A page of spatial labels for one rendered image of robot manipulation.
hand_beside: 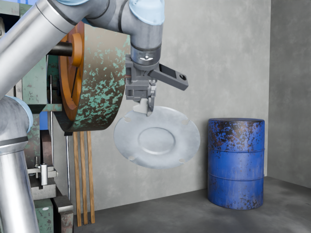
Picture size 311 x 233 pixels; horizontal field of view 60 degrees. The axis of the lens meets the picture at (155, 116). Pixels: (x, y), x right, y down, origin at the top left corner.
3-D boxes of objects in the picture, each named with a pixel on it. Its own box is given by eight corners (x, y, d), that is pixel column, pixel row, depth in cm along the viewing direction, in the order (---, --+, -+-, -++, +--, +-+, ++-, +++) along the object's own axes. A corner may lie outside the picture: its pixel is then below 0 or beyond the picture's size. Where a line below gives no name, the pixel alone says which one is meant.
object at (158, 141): (157, 179, 103) (157, 177, 104) (218, 144, 89) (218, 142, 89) (96, 138, 91) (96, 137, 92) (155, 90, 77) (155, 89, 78)
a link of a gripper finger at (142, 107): (132, 115, 83) (132, 93, 76) (151, 115, 83) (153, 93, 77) (132, 123, 81) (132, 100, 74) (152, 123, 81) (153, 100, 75)
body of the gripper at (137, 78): (126, 83, 79) (125, 48, 70) (155, 84, 79) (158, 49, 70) (126, 102, 74) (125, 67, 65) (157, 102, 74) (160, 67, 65)
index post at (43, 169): (48, 184, 119) (47, 162, 118) (40, 185, 117) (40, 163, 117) (47, 182, 121) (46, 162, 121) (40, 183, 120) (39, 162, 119)
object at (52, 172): (58, 176, 132) (58, 155, 131) (20, 181, 123) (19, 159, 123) (56, 173, 137) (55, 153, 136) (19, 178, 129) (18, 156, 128)
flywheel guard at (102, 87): (132, 139, 108) (131, -72, 104) (59, 144, 95) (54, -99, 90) (74, 122, 198) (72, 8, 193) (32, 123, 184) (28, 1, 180)
